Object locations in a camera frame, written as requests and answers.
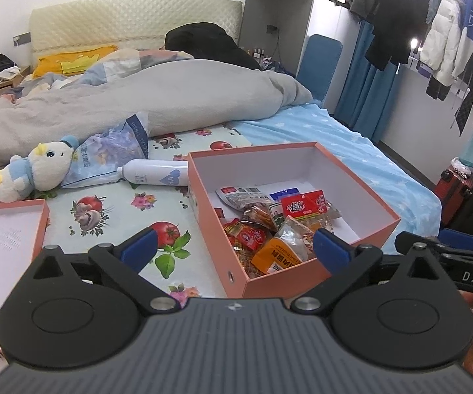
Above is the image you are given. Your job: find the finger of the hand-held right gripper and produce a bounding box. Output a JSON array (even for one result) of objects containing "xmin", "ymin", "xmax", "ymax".
[
  {"xmin": 394, "ymin": 231, "xmax": 450, "ymax": 261},
  {"xmin": 437, "ymin": 228, "xmax": 473, "ymax": 251}
]

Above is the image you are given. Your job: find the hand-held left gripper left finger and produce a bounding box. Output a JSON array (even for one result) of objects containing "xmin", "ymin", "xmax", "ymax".
[{"xmin": 29, "ymin": 227, "xmax": 182, "ymax": 315}]

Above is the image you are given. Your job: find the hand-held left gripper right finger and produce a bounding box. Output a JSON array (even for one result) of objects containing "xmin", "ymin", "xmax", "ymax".
[{"xmin": 290, "ymin": 228, "xmax": 452, "ymax": 315}]

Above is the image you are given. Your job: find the small red snack packet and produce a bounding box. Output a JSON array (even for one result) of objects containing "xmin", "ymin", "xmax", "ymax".
[{"xmin": 281, "ymin": 190, "xmax": 329, "ymax": 220}]

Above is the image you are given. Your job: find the orange snack packet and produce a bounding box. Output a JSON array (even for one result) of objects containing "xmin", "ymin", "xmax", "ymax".
[{"xmin": 251, "ymin": 217, "xmax": 315, "ymax": 275}]

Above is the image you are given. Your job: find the pink cardboard box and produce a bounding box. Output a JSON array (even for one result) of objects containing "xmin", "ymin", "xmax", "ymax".
[{"xmin": 187, "ymin": 142, "xmax": 402, "ymax": 299}]

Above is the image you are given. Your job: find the blue snack packet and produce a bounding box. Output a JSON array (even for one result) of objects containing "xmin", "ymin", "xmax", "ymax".
[{"xmin": 269, "ymin": 189, "xmax": 300, "ymax": 203}]

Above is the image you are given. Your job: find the red foil snack packet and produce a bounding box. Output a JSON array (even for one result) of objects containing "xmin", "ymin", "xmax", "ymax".
[{"xmin": 224, "ymin": 219, "xmax": 268, "ymax": 251}]

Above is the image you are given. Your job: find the white shrimp snack packet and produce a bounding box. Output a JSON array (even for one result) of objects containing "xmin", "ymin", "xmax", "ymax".
[{"xmin": 215, "ymin": 186, "xmax": 278, "ymax": 210}]

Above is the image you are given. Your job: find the red suitcase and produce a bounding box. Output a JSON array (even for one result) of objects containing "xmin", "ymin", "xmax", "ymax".
[{"xmin": 433, "ymin": 166, "xmax": 473, "ymax": 226}]

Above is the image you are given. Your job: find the floral printed cloth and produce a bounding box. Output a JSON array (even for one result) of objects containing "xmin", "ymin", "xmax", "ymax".
[{"xmin": 0, "ymin": 125, "xmax": 257, "ymax": 370}]

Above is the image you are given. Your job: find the white spray bottle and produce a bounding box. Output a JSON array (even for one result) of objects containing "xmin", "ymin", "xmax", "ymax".
[{"xmin": 117, "ymin": 159, "xmax": 192, "ymax": 187}]

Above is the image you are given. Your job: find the light blue plastic bag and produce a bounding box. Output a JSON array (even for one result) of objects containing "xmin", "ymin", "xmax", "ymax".
[{"xmin": 60, "ymin": 112, "xmax": 151, "ymax": 189}]

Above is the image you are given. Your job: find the white and blue plush toy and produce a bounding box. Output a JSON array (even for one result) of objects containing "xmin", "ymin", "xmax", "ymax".
[{"xmin": 0, "ymin": 135, "xmax": 80, "ymax": 204}]

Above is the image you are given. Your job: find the pink box lid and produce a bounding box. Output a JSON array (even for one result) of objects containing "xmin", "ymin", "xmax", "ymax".
[{"xmin": 0, "ymin": 199, "xmax": 51, "ymax": 351}]

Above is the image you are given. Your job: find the grey blanket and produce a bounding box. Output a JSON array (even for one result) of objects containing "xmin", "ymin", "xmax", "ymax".
[{"xmin": 0, "ymin": 47, "xmax": 314, "ymax": 173}]

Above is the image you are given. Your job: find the blue chair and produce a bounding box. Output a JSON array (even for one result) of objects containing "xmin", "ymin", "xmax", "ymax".
[{"xmin": 296, "ymin": 34, "xmax": 342, "ymax": 103}]

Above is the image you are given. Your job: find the yellow pillow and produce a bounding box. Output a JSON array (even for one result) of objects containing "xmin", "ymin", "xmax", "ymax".
[{"xmin": 32, "ymin": 45, "xmax": 119, "ymax": 78}]

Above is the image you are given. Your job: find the row of small bottles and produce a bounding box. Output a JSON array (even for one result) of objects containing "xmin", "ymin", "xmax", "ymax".
[{"xmin": 248, "ymin": 47, "xmax": 280, "ymax": 70}]

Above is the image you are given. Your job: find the white and blue hanging jacket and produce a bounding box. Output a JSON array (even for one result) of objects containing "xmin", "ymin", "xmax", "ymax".
[{"xmin": 419, "ymin": 0, "xmax": 473, "ymax": 87}]

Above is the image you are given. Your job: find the black clothing pile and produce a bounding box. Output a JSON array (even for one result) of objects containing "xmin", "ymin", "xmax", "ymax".
[{"xmin": 165, "ymin": 22, "xmax": 264, "ymax": 70}]

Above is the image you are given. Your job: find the black hanging jacket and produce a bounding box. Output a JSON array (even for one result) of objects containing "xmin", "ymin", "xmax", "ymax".
[{"xmin": 363, "ymin": 0, "xmax": 434, "ymax": 70}]

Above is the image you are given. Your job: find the cream quilted headboard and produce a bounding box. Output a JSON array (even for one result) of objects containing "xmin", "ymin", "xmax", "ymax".
[{"xmin": 29, "ymin": 0, "xmax": 243, "ymax": 66}]

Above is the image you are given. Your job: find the white wardrobe cabinet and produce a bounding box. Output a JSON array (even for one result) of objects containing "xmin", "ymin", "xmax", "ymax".
[{"xmin": 238, "ymin": 0, "xmax": 354, "ymax": 91}]

